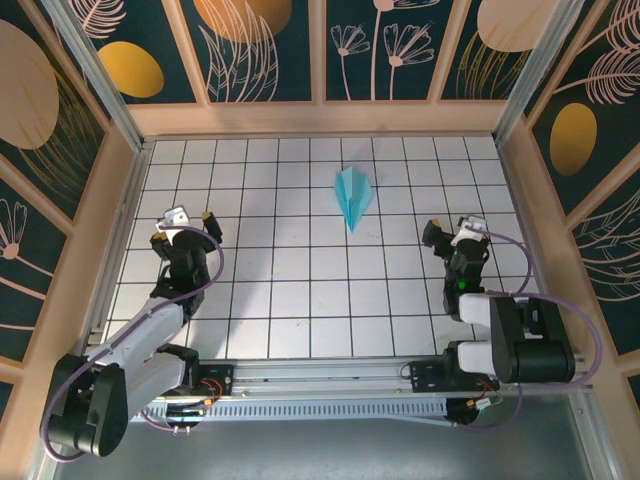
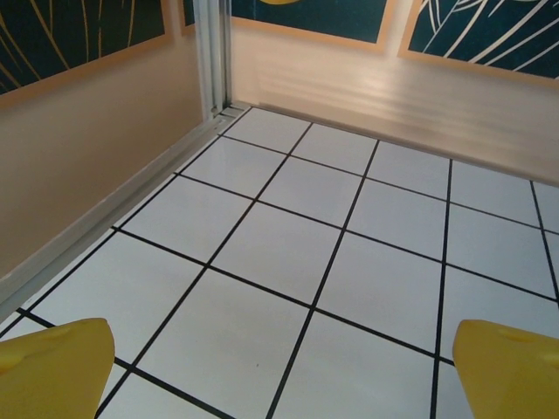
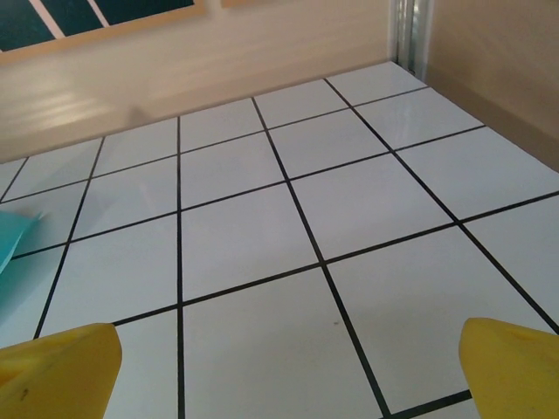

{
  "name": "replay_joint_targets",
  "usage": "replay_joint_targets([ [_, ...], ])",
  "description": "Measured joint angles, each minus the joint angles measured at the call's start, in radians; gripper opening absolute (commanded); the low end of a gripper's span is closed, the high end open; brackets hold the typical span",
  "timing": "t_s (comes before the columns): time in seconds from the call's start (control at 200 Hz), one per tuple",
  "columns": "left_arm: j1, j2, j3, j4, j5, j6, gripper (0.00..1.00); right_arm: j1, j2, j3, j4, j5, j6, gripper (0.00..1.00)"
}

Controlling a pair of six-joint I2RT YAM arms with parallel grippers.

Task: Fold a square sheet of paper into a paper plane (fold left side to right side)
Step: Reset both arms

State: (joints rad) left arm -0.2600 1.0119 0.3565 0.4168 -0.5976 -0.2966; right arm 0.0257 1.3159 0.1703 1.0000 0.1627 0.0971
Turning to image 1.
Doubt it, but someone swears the aluminium mounting rail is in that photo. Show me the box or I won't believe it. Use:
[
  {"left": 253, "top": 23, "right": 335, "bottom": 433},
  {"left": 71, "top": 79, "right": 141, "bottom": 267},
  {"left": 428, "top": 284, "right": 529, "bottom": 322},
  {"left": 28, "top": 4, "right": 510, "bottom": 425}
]
[{"left": 47, "top": 353, "right": 596, "bottom": 401}]

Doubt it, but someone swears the grey metal sheet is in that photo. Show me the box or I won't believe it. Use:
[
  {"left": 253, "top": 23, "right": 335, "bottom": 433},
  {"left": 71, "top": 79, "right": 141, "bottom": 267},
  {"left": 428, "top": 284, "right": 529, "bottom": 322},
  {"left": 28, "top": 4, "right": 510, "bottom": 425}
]
[{"left": 29, "top": 394, "right": 621, "bottom": 480}]

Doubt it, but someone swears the grey slotted cable duct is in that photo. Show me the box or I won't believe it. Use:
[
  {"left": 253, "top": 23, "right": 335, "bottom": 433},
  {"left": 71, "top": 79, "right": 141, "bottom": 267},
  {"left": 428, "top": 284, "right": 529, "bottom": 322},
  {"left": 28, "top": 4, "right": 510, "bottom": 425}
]
[{"left": 127, "top": 397, "right": 451, "bottom": 427}]

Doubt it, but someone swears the light blue paper sheet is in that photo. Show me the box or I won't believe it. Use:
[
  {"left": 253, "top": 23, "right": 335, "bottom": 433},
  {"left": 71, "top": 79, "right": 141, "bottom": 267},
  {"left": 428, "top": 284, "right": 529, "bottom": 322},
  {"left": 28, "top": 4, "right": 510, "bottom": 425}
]
[{"left": 333, "top": 163, "right": 374, "bottom": 235}]

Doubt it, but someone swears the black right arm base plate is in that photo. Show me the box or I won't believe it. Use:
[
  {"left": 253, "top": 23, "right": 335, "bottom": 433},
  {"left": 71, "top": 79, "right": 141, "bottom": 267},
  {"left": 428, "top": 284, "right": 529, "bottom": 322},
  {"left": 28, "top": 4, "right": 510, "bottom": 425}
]
[{"left": 408, "top": 359, "right": 501, "bottom": 396}]

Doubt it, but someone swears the aluminium corner post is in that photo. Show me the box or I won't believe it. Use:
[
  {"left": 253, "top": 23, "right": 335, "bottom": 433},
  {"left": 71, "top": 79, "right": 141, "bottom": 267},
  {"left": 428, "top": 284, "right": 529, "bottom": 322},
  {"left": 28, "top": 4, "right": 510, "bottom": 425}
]
[
  {"left": 492, "top": 0, "right": 586, "bottom": 144},
  {"left": 42, "top": 0, "right": 150, "bottom": 151}
]

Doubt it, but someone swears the black controller board with wires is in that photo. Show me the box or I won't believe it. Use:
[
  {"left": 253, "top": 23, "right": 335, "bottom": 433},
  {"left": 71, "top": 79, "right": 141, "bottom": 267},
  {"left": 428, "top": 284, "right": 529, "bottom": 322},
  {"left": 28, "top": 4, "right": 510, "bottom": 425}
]
[
  {"left": 444, "top": 397, "right": 505, "bottom": 427},
  {"left": 164, "top": 399, "right": 209, "bottom": 426}
]

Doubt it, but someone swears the aluminium side rail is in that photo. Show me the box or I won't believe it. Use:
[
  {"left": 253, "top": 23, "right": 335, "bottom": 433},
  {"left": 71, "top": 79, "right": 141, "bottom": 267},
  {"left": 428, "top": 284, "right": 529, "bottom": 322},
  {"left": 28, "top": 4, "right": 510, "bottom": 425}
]
[{"left": 79, "top": 141, "right": 151, "bottom": 362}]

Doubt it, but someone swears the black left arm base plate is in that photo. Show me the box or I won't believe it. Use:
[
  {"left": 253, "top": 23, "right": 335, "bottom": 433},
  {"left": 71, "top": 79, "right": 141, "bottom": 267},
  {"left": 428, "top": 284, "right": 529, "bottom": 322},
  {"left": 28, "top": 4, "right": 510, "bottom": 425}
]
[{"left": 192, "top": 363, "right": 236, "bottom": 400}]

